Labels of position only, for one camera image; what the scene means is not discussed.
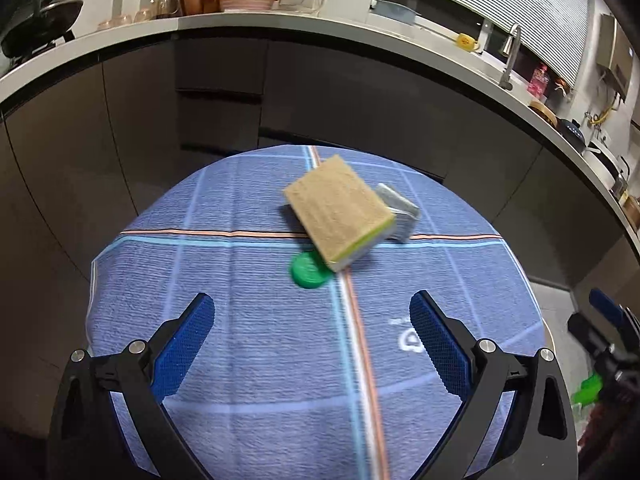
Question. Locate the wall water heater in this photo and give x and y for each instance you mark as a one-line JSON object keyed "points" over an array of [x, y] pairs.
{"points": [[614, 55]]}

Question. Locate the person's right forearm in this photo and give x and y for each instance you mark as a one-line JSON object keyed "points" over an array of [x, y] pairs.
{"points": [[610, 440]]}

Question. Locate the tan yellow kitchen sponge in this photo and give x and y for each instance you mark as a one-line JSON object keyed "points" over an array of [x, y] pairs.
{"points": [[335, 205]]}

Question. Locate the glass jar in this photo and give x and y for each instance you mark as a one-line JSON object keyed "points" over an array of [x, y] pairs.
{"points": [[166, 5]]}

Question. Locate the small pink glass cup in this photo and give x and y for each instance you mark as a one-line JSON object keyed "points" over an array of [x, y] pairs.
{"points": [[106, 25], [144, 15], [124, 20]]}

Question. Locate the pale blue tray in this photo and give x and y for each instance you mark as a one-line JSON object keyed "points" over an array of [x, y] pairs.
{"points": [[395, 11]]}

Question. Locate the metal kitchen faucet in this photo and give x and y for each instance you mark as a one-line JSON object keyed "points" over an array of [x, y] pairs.
{"points": [[510, 55]]}

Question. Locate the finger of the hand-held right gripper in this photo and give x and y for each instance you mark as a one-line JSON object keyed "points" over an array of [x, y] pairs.
{"points": [[604, 302], [587, 332]]}

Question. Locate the green bottle cap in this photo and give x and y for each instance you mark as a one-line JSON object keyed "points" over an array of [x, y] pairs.
{"points": [[307, 271]]}

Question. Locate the dark glass bottle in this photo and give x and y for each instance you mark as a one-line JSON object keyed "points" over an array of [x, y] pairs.
{"points": [[560, 91]]}

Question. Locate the grey kitchen countertop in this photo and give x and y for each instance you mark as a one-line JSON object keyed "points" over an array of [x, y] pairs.
{"points": [[300, 22]]}

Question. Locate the yellow cup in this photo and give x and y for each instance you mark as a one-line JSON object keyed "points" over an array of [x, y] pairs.
{"points": [[467, 42]]}

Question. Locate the blue plaid tablecloth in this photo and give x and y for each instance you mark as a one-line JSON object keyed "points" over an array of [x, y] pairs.
{"points": [[250, 285]]}

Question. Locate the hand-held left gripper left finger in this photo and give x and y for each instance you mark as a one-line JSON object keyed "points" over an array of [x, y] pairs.
{"points": [[182, 345]]}

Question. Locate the pink bowl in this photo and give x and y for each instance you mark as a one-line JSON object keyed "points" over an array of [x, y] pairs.
{"points": [[247, 1]]}

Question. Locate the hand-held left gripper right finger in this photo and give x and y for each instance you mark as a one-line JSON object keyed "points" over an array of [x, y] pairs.
{"points": [[440, 345]]}

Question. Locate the white pot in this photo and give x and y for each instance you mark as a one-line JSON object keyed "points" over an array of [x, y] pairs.
{"points": [[602, 162]]}

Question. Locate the clear plastic bag with greens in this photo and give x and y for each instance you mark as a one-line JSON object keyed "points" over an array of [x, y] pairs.
{"points": [[587, 390]]}

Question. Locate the pink bottle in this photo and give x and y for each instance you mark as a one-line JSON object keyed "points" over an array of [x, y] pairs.
{"points": [[538, 80]]}

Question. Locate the dark blue pot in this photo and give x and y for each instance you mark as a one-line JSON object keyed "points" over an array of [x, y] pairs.
{"points": [[571, 135]]}

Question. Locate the black wok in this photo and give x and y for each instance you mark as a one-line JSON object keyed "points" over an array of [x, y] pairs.
{"points": [[40, 25]]}

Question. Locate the round bamboo basket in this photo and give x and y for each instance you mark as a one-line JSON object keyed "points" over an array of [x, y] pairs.
{"points": [[543, 112]]}

